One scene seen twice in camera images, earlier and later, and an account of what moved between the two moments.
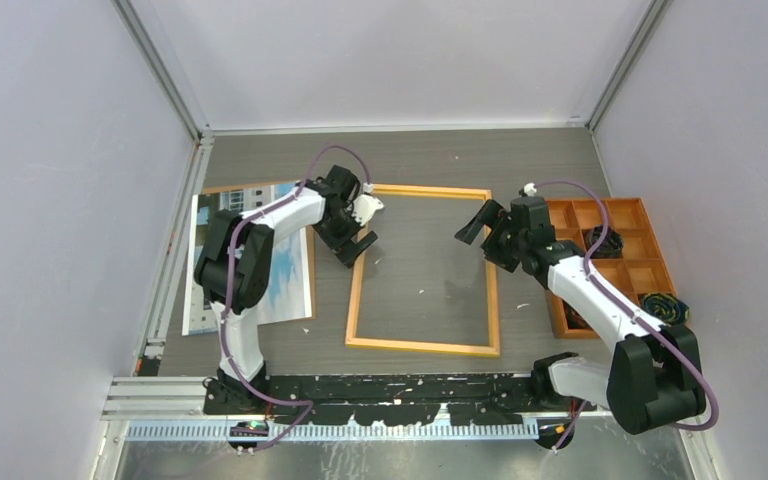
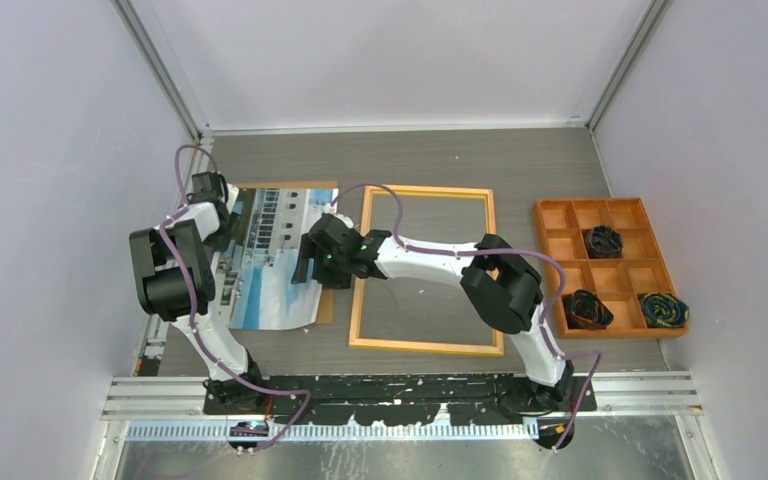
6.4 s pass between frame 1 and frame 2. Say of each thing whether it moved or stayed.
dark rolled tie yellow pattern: stayed
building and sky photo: moved
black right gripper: moved
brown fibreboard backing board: moved
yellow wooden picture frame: stayed
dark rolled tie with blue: stayed
